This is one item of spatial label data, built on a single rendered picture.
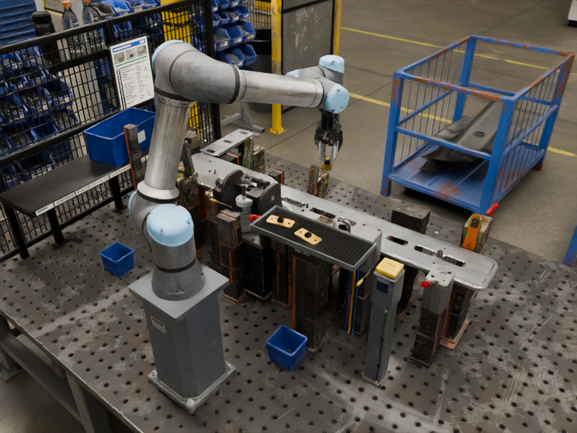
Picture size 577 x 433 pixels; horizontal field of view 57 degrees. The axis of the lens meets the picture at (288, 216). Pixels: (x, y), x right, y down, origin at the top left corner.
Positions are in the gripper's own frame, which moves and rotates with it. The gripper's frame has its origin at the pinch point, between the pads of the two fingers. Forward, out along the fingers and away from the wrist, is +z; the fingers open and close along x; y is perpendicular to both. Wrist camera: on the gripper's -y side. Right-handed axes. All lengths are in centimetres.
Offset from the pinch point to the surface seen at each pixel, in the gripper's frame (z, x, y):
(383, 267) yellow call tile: 9.9, 22.6, 42.0
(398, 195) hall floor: 125, 31, -193
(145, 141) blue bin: 19, -86, -36
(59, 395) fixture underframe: 104, -103, 39
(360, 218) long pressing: 25.8, 12.6, -5.2
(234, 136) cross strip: 26, -54, -63
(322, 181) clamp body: 23.4, -4.9, -25.1
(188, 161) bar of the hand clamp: 13, -56, -11
